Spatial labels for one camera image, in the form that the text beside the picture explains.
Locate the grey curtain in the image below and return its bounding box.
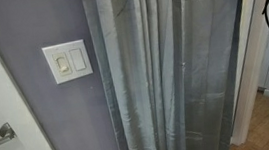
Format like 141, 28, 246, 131
79, 0, 261, 150

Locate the white light switch plate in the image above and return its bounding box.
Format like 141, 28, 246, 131
41, 37, 95, 86

